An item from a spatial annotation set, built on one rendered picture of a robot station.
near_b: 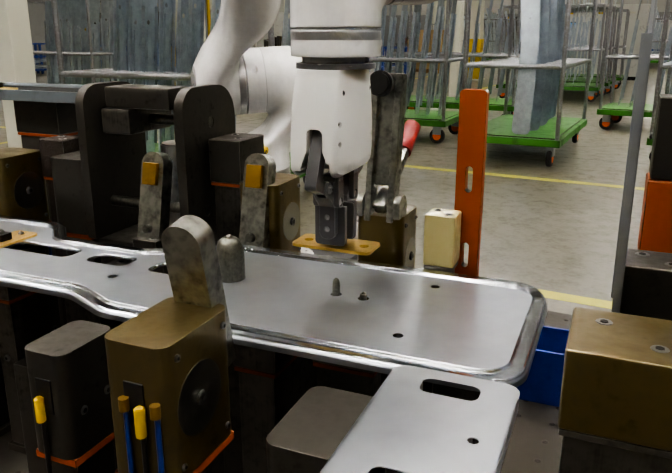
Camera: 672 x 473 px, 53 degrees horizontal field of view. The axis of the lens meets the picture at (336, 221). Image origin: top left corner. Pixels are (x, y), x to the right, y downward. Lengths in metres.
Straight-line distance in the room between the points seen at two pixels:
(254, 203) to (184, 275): 0.34
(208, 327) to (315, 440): 0.12
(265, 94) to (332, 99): 0.65
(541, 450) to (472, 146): 0.46
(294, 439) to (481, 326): 0.22
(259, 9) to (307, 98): 0.55
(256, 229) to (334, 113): 0.32
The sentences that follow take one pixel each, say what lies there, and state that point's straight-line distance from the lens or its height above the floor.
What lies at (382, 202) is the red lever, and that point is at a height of 1.07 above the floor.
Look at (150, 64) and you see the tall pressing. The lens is 5.72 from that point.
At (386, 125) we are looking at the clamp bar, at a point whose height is 1.16.
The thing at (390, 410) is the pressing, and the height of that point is 1.00.
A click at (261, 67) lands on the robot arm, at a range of 1.25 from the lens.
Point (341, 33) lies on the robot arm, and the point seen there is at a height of 1.26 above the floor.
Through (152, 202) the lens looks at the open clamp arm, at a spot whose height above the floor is 1.04.
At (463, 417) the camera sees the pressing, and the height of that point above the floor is 1.00.
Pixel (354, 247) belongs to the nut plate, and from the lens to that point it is 0.67.
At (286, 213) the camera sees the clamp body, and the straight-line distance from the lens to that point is 0.91.
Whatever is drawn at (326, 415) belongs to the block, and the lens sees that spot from 0.53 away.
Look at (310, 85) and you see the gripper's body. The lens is 0.61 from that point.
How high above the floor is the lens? 1.26
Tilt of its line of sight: 16 degrees down
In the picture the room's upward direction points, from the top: straight up
